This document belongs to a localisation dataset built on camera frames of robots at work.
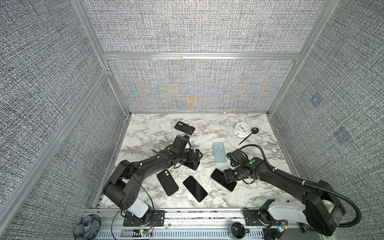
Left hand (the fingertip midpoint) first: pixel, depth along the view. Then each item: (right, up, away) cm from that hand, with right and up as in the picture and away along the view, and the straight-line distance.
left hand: (197, 156), depth 88 cm
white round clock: (+32, +15, +16) cm, 39 cm away
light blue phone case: (+15, +1, +11) cm, 18 cm away
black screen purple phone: (+13, -12, +1) cm, 18 cm away
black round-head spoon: (+42, +15, +18) cm, 48 cm away
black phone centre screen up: (-3, -7, +5) cm, 9 cm away
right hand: (+18, -10, -3) cm, 21 cm away
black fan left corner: (-51, -30, -19) cm, 62 cm away
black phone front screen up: (-1, -18, -4) cm, 18 cm away
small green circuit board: (-27, -32, -17) cm, 45 cm away
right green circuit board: (+39, -29, -19) cm, 52 cm away
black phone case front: (-17, -15, -1) cm, 23 cm away
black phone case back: (-7, +16, +23) cm, 29 cm away
